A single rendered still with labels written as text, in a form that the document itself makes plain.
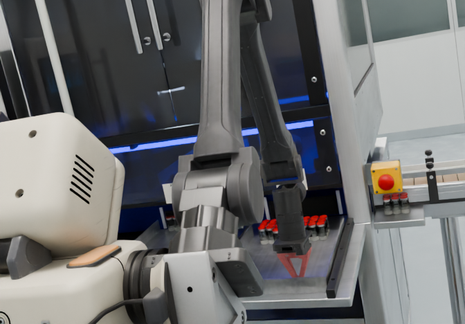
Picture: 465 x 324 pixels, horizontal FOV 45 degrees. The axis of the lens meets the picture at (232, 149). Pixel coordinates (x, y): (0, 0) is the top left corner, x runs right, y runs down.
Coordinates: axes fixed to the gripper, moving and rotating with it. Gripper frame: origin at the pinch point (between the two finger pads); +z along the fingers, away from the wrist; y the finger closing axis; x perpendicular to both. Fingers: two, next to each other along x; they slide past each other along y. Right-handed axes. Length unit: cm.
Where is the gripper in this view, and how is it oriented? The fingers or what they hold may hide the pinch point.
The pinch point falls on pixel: (298, 279)
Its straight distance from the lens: 122.8
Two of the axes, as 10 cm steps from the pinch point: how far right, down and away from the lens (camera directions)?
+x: -9.4, 1.2, 3.3
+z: 1.5, 9.9, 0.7
